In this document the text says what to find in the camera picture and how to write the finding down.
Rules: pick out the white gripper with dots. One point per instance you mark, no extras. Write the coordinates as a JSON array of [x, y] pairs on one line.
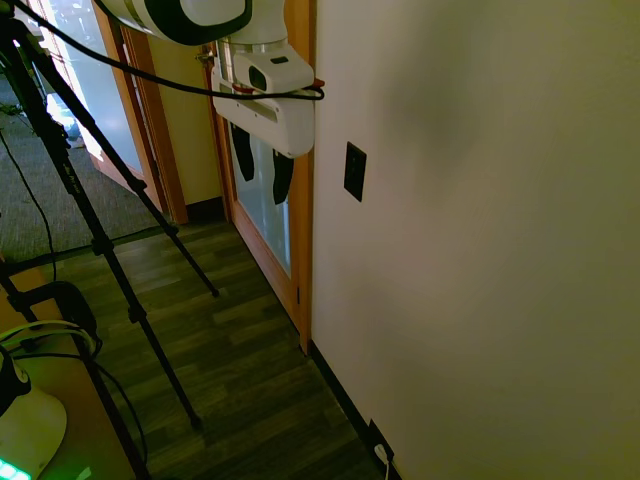
[[270, 120]]

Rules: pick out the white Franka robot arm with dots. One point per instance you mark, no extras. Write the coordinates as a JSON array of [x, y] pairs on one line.
[[200, 17]]

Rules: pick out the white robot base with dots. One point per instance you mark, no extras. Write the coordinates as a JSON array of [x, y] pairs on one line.
[[30, 425]]

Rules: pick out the wooden glass panel door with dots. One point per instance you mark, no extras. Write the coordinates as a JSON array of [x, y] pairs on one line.
[[267, 220]]

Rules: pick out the black clamp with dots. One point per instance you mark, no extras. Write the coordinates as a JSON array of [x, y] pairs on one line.
[[60, 305]]

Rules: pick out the black baseboard strip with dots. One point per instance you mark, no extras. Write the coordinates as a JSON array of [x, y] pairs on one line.
[[350, 405]]

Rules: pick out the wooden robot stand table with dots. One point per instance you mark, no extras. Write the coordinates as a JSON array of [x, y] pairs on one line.
[[60, 395]]

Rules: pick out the black wall light switch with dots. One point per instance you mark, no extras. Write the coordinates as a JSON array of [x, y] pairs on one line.
[[354, 171]]

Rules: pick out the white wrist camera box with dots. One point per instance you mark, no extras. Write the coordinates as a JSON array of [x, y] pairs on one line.
[[272, 72]]

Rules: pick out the wooden door frame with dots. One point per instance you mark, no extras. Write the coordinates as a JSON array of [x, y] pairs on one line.
[[150, 125]]

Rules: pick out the black camera tripod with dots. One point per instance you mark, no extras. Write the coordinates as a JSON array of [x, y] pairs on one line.
[[90, 220]]

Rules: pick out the black wall outlet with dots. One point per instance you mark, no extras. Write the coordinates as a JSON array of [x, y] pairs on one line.
[[380, 440]]

